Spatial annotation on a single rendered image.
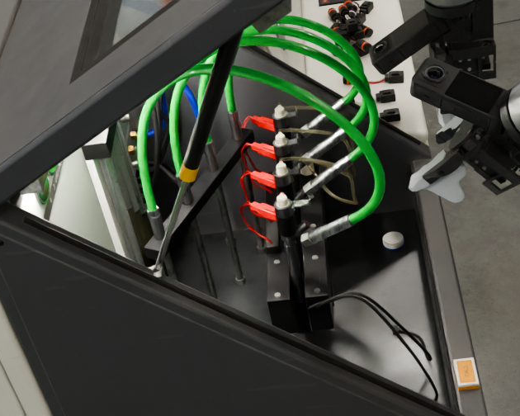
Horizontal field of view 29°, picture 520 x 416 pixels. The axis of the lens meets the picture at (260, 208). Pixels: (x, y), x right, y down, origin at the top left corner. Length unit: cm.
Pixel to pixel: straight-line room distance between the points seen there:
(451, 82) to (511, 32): 296
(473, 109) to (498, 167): 8
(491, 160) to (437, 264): 57
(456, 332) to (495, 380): 118
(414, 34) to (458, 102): 26
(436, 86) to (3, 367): 64
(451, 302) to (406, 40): 47
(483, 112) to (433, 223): 67
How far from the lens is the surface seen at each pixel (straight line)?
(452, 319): 162
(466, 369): 153
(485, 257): 310
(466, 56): 139
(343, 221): 143
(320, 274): 167
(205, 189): 169
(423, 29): 138
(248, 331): 126
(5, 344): 131
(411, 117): 198
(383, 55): 139
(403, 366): 172
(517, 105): 109
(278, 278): 167
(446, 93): 114
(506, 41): 405
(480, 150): 115
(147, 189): 155
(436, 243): 174
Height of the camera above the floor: 213
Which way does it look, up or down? 39 degrees down
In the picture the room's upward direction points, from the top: 12 degrees counter-clockwise
